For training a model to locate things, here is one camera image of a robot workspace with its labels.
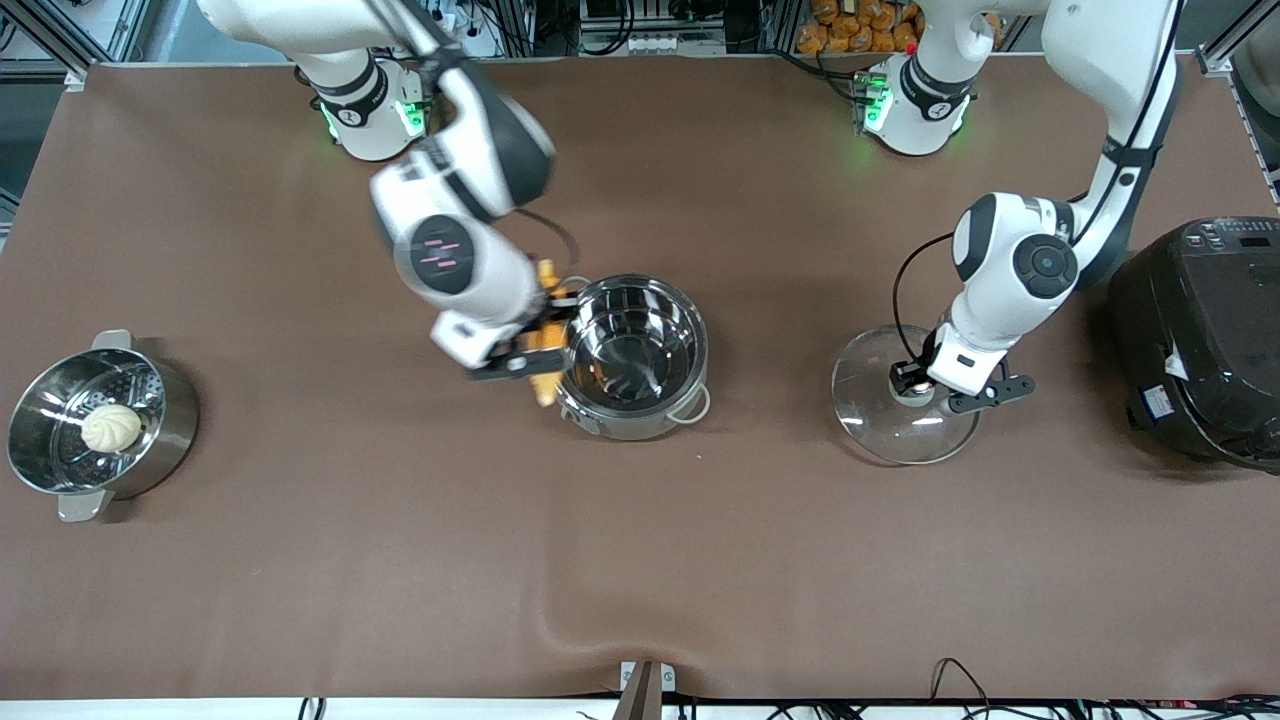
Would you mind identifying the glass pot lid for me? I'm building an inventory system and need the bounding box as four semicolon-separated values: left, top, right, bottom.
831;324;982;467

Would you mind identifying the yellow corn cob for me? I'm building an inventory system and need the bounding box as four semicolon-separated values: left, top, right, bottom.
524;257;573;408

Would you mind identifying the stainless steel cooking pot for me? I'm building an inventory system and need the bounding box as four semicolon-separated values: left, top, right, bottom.
554;274;714;442

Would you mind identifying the stainless steel steamer pot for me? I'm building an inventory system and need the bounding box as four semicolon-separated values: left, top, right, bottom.
6;329;200;524

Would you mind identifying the black rice cooker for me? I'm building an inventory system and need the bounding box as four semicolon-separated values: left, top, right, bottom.
1107;216;1280;474

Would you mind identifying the brown table mat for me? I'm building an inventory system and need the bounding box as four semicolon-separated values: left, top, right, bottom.
0;55;1280;701

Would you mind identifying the bag of orange bread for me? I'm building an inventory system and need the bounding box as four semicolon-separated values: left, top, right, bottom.
796;0;923;55

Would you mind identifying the white steamed bun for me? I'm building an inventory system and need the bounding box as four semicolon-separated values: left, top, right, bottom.
80;403;144;454

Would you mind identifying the looped black cable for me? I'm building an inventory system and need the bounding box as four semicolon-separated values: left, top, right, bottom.
930;657;993;715

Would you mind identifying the silver bracket with post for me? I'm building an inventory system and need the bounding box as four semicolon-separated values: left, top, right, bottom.
611;659;678;720

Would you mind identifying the aluminium frame profile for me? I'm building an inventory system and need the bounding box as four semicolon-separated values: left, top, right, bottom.
0;0;153;93
1195;0;1280;79

